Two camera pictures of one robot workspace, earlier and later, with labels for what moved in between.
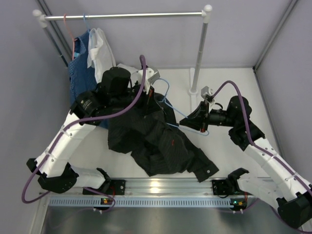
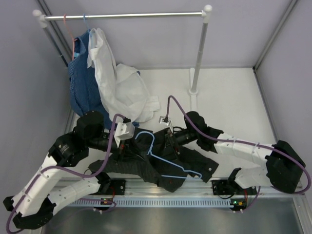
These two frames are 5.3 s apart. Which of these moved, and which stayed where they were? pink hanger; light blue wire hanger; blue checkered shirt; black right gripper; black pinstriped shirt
Moved: black pinstriped shirt; black right gripper; light blue wire hanger
Stayed: blue checkered shirt; pink hanger
